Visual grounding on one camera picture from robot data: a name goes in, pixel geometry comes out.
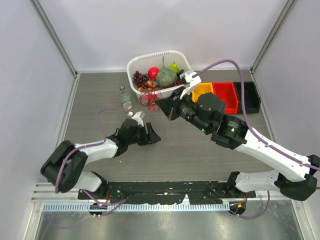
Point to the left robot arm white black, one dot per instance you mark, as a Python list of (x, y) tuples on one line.
[(65, 166)]

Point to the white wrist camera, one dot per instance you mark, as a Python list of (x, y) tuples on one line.
[(190, 81), (138, 117)]

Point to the white slotted cable duct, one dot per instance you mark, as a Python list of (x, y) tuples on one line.
[(91, 206)]

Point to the green netted melon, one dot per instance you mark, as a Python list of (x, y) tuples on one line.
[(165, 77)]

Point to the black storage bin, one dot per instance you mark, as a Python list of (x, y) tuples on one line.
[(251, 97)]

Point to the white plastic basket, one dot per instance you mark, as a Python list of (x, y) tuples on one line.
[(157, 59)]

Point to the green pear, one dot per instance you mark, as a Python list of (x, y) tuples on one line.
[(174, 67)]

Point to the dark red grape bunch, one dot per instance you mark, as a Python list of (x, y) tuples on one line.
[(138, 77)]

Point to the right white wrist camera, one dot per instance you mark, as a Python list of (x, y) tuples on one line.
[(190, 81)]

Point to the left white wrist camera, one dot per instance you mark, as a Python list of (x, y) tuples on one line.
[(138, 117)]

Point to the dark purple grape bunch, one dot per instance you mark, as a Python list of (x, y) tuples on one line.
[(179, 73)]

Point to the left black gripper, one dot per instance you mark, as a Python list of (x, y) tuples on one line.
[(152, 137)]

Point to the clear glass bottle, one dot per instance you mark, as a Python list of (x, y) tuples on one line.
[(125, 97)]

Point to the red pomegranate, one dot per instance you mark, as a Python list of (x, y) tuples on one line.
[(152, 73)]

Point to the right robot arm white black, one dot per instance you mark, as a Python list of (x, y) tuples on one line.
[(292, 174)]

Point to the yellow storage bin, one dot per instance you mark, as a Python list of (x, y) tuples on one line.
[(201, 89)]

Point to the small peaches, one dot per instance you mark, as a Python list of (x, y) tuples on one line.
[(145, 86)]

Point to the red storage bin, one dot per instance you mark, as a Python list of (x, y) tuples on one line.
[(226, 92)]

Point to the red cherry bunch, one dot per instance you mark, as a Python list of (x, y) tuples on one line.
[(174, 84)]

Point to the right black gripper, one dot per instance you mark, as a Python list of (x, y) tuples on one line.
[(170, 106)]

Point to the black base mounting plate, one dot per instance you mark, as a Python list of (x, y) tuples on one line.
[(166, 192)]

